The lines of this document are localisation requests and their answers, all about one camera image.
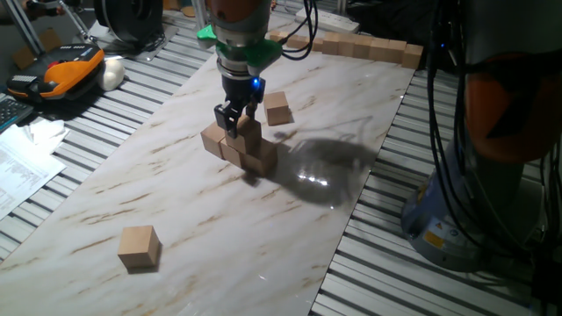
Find large wooden cube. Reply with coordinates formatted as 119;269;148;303
263;90;292;127
352;35;373;61
337;33;357;58
224;114;263;155
243;139;279;177
117;225;162;270
401;43;425;70
321;32;342;56
219;137;247;169
368;38;391;62
200;121;227;160
385;39;408;65

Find marble pattern board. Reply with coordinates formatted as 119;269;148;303
0;11;416;316

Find slanted aluminium frame beam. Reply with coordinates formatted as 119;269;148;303
3;0;45;56

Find grey metal base plate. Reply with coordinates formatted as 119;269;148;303
85;19;180;62

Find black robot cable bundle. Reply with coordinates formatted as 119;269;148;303
280;0;562;308

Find black bag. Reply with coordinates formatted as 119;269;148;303
346;0;440;47

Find white power strip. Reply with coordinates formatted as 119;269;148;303
294;5;361;35

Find printed paper sheets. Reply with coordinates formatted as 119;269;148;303
0;125;68;220

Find orange black teach pendant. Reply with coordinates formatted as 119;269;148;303
6;43;106;104

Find brown cardboard piece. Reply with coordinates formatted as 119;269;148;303
38;28;62;52
11;46;34;69

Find black round spool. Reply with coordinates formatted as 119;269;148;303
93;0;164;45

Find thin metal rod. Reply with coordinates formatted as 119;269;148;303
56;0;96;43

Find crumpled white tissue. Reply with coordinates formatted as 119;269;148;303
24;118;71;154

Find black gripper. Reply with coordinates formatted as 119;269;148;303
213;72;267;140

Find aluminium frame post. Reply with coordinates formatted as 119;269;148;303
191;0;208;32

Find black keyboard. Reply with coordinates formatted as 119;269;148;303
0;93;35;134

